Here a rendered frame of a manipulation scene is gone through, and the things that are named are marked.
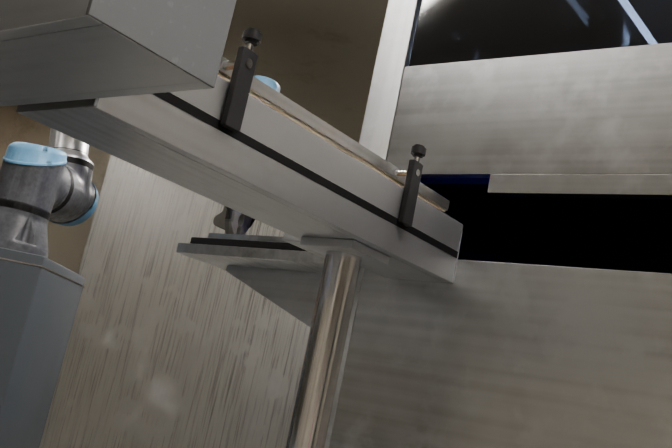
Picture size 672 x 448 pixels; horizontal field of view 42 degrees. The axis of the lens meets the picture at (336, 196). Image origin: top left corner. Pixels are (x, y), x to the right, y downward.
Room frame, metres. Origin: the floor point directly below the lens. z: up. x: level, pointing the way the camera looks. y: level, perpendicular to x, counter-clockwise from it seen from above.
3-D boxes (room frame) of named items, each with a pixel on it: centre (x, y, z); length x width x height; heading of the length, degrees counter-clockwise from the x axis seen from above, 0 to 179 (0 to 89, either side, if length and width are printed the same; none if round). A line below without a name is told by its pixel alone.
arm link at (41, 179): (1.75, 0.61, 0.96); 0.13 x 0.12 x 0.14; 167
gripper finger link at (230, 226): (1.78, 0.21, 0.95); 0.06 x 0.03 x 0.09; 51
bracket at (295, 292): (1.64, 0.04, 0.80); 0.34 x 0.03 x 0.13; 51
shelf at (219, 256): (1.83, -0.12, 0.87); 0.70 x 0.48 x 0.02; 141
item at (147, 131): (1.08, 0.06, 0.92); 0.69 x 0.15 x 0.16; 141
